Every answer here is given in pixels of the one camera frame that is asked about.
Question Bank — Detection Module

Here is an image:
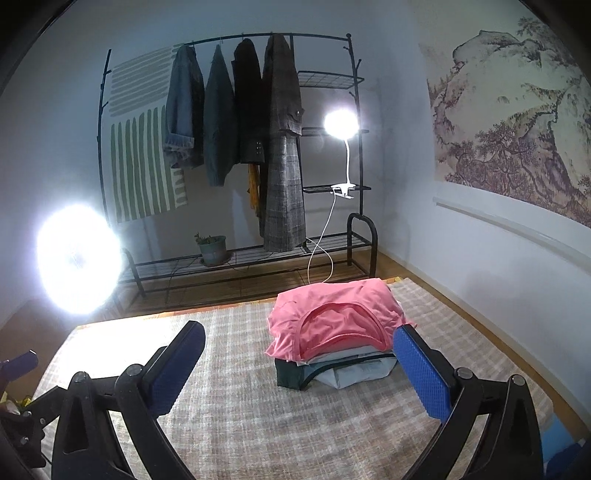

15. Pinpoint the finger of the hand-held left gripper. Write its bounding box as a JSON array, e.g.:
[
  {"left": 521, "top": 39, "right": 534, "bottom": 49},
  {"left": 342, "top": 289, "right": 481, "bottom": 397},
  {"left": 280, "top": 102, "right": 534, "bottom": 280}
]
[{"left": 0, "top": 351, "right": 38, "bottom": 377}]

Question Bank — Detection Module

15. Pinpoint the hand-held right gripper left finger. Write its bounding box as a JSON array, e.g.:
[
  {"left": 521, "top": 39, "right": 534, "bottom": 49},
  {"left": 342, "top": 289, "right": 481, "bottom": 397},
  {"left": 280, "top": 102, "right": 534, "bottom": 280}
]
[{"left": 51, "top": 320, "right": 207, "bottom": 480}]

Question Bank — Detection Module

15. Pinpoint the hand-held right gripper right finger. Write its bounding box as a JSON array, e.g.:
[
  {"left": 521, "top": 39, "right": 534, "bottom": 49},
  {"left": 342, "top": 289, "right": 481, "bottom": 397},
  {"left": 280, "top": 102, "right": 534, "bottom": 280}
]
[{"left": 392, "top": 324, "right": 546, "bottom": 480}]

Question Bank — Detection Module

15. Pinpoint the pink shirt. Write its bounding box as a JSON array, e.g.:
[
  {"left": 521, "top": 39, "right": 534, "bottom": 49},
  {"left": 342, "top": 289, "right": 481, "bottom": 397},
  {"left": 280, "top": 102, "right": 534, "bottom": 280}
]
[{"left": 264, "top": 278, "right": 419, "bottom": 363}]

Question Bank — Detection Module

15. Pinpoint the black metal clothes rack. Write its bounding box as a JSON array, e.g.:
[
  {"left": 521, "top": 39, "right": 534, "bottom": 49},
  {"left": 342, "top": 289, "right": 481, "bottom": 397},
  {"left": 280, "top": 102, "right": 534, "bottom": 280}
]
[{"left": 95, "top": 32, "right": 380, "bottom": 301}]

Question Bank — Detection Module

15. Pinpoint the white folded garment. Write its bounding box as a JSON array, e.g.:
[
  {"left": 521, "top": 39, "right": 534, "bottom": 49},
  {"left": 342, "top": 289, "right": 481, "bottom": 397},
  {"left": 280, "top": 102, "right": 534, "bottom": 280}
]
[{"left": 302, "top": 345, "right": 400, "bottom": 389}]

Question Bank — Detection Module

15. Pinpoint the plaid blanket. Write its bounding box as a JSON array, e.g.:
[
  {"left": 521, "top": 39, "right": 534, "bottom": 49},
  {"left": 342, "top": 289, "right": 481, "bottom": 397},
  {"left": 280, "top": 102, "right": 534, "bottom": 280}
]
[{"left": 28, "top": 277, "right": 555, "bottom": 480}]

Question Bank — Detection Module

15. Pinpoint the dark green folded garment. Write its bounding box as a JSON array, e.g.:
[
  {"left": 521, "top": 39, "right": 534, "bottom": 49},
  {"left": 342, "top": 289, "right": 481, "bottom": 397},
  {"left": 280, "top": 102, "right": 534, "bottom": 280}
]
[{"left": 274, "top": 357, "right": 325, "bottom": 392}]

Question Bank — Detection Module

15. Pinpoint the potted plant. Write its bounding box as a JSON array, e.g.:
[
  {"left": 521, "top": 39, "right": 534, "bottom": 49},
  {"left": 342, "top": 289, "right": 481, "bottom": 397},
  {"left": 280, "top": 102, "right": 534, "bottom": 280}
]
[{"left": 194, "top": 232, "right": 232, "bottom": 267}]

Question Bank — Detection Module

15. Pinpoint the orange scarf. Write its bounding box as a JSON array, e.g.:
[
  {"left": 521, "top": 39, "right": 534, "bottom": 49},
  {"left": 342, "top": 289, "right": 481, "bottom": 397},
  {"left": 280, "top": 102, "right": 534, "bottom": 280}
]
[{"left": 246, "top": 161, "right": 262, "bottom": 216}]

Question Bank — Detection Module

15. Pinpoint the plaid long coat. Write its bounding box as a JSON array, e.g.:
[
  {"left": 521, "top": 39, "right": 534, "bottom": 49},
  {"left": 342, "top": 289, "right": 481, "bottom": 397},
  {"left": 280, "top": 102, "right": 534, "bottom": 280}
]
[{"left": 257, "top": 33, "right": 308, "bottom": 253}]

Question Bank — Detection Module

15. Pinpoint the dark green hanging jacket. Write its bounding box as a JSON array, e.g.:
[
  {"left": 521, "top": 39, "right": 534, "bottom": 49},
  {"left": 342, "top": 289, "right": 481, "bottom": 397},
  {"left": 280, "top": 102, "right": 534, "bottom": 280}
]
[{"left": 203, "top": 45, "right": 239, "bottom": 188}]

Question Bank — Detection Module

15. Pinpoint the white clip lamp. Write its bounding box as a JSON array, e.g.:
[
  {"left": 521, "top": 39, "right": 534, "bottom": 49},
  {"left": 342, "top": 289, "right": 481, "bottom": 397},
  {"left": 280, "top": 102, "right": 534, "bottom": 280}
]
[{"left": 323, "top": 108, "right": 362, "bottom": 200}]

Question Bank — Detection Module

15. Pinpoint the denim jacket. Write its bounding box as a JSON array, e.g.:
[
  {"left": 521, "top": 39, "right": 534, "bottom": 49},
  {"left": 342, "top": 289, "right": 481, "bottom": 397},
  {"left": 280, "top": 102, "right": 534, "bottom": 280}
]
[{"left": 163, "top": 44, "right": 206, "bottom": 169}]

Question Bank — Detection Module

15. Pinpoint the black coat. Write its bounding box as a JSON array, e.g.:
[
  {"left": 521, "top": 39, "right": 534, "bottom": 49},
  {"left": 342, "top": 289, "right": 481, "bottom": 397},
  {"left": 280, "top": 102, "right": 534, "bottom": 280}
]
[{"left": 231, "top": 38, "right": 269, "bottom": 165}]

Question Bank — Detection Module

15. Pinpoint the wooden bed frame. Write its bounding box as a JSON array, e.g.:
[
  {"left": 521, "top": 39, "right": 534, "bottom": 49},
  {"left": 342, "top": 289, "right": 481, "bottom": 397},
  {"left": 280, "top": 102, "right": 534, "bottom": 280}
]
[{"left": 69, "top": 274, "right": 591, "bottom": 439}]

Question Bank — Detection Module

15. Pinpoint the ring light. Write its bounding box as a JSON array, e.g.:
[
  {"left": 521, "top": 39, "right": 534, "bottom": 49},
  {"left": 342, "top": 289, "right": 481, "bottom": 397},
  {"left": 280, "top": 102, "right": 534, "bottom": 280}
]
[{"left": 37, "top": 203, "right": 123, "bottom": 317}]

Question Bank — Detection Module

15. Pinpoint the white lamp cable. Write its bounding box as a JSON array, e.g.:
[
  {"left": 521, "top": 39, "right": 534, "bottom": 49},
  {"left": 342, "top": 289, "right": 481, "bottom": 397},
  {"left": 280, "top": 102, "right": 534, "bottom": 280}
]
[{"left": 307, "top": 191, "right": 336, "bottom": 285}]

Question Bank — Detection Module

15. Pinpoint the green striped wall hanging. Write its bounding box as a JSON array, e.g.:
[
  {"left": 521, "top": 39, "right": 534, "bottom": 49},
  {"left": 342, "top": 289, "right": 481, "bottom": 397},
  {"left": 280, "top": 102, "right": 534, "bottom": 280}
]
[{"left": 108, "top": 45, "right": 190, "bottom": 225}]

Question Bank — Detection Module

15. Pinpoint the landscape wall poster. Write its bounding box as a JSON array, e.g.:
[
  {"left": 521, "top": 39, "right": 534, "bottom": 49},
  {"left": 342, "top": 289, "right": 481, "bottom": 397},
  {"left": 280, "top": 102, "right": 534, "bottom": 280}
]
[{"left": 418, "top": 16, "right": 591, "bottom": 223}]

